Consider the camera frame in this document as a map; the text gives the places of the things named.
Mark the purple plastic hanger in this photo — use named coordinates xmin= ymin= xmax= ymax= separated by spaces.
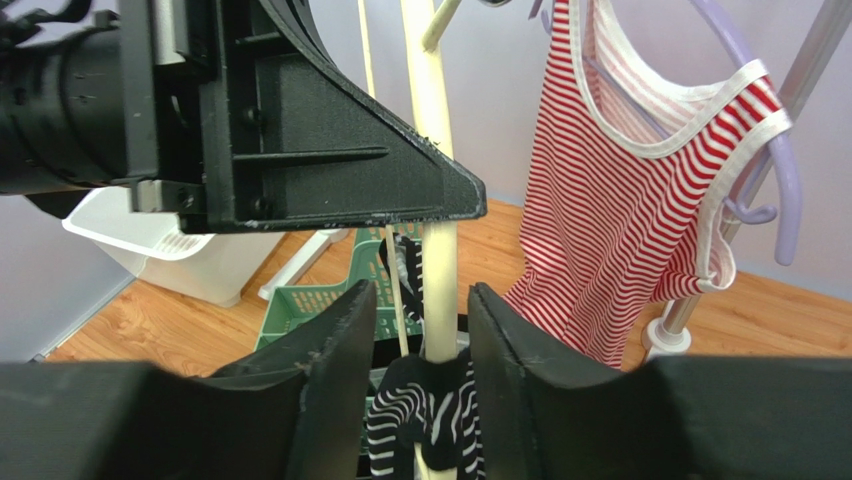
xmin=542 ymin=1 xmax=803 ymax=266

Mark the cream wooden hanger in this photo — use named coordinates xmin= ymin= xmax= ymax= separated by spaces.
xmin=399 ymin=1 xmax=460 ymax=479

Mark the red white striped tank top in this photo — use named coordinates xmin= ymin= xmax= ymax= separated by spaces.
xmin=505 ymin=1 xmax=792 ymax=368

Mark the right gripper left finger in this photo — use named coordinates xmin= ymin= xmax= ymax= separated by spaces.
xmin=1 ymin=281 xmax=377 ymax=479

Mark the green plastic file organizer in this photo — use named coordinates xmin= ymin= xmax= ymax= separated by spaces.
xmin=254 ymin=226 xmax=427 ymax=351

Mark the left white rack foot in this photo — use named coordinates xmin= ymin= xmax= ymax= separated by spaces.
xmin=258 ymin=229 xmax=348 ymax=301

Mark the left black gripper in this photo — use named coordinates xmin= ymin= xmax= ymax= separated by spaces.
xmin=1 ymin=1 xmax=217 ymax=233

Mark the white plastic basket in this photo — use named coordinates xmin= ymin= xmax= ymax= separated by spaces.
xmin=62 ymin=187 xmax=284 ymax=308

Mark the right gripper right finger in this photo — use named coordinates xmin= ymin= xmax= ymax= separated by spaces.
xmin=468 ymin=283 xmax=851 ymax=479

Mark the black white striped tank top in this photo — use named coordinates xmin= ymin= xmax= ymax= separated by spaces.
xmin=364 ymin=232 xmax=487 ymax=480

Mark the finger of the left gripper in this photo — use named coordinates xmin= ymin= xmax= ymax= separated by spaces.
xmin=199 ymin=1 xmax=487 ymax=234

